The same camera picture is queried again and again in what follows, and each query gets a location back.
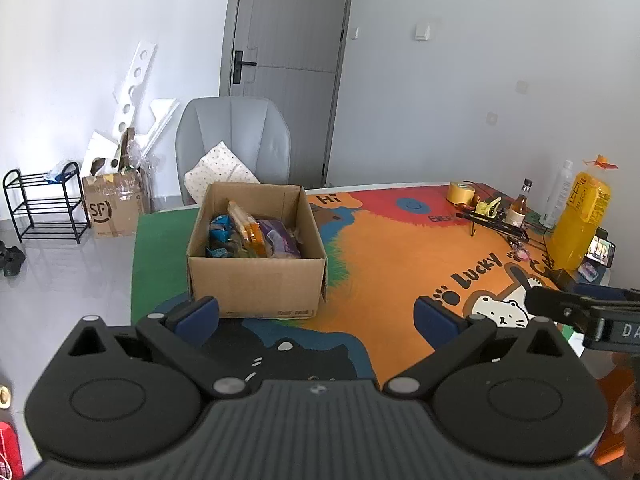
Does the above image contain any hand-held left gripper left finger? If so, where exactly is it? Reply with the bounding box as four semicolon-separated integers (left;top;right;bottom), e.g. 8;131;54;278
67;296;251;401

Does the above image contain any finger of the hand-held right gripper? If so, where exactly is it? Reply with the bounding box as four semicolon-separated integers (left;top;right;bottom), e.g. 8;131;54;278
525;286;591;333
567;282;640;301

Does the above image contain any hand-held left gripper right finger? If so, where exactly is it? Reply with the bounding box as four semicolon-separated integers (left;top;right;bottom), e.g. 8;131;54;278
384;296;571;401

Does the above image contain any brown cardboard box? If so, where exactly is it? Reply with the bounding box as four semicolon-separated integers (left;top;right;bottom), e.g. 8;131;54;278
186;182;329;320

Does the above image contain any pile of snack packets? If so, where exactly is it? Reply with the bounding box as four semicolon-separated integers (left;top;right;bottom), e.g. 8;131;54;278
206;200;303;259

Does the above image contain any person's right hand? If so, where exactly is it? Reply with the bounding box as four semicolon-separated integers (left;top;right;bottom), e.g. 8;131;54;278
606;351;640;436

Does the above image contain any black smartphone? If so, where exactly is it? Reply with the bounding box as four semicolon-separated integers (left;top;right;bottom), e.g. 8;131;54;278
584;227;617;268

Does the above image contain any large orange juice bottle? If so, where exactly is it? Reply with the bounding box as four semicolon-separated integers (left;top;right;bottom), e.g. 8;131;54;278
547;155;619;272

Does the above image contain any cartoon cat table mat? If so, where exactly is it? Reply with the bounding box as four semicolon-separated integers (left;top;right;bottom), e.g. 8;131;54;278
131;183;613;391

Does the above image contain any small glass bottle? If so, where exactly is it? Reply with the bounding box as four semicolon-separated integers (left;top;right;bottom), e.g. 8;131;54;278
506;178;533;227

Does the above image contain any black metal stand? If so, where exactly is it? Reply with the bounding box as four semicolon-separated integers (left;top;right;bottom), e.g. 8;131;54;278
455;208;533;241

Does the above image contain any white plastic bottle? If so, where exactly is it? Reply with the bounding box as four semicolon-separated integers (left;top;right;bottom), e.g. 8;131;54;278
541;160;575;229

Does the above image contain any orange stool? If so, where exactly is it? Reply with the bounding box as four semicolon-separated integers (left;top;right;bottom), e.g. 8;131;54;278
592;362;640;468

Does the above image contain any yellow green small packet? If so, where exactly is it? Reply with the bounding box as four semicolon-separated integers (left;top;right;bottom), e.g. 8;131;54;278
472;197;502;218

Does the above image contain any yellow tape roll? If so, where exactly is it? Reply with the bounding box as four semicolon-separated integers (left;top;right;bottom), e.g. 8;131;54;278
447;180;477;206

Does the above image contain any cardboard box with logo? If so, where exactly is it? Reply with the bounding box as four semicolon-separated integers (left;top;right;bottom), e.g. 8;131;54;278
81;167;148;239

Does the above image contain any dotted cream pillow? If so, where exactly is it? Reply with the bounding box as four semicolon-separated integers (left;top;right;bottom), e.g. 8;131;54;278
184;141;261;206

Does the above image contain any clear plastic wrap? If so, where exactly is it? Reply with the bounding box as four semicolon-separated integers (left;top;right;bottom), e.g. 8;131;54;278
122;130;158;196

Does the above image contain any black shoe rack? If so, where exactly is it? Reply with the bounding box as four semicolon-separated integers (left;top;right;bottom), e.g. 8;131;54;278
2;161;91;245

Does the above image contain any grey chair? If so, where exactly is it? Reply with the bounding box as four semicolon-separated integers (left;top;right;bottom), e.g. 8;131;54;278
175;96;292;206

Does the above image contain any white foam piece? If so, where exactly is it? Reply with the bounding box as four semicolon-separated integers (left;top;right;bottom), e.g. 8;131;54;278
81;131;121;177

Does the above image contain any blue white cloth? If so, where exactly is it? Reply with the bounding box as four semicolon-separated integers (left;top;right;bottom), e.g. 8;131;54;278
44;160;76;183

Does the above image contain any white foam strip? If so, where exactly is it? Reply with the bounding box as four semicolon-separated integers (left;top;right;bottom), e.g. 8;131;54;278
140;99;180;161

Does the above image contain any red can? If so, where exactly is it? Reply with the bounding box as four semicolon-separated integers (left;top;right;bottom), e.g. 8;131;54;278
0;421;25;480

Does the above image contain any white foam board with holes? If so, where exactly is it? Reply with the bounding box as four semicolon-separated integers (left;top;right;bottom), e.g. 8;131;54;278
112;42;157;161

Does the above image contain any grey door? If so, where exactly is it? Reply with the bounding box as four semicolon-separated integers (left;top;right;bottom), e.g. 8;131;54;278
220;0;357;186

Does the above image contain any black door handle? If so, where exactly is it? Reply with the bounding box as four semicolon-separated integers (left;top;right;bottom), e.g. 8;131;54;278
234;50;257;85

